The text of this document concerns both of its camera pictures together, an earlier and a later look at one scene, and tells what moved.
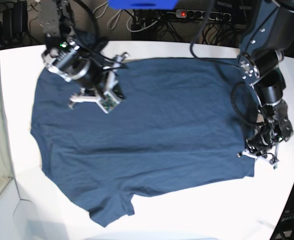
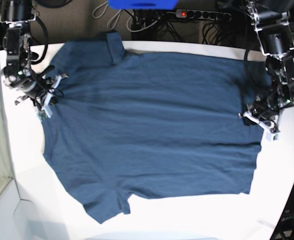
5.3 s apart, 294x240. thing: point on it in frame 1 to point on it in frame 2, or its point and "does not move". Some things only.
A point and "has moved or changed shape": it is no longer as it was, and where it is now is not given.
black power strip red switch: (202, 15) does not move
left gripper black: (96, 78) to (37, 86)
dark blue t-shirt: (182, 121) has moved or changed shape
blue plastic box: (143, 4) does not move
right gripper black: (261, 140) to (264, 107)
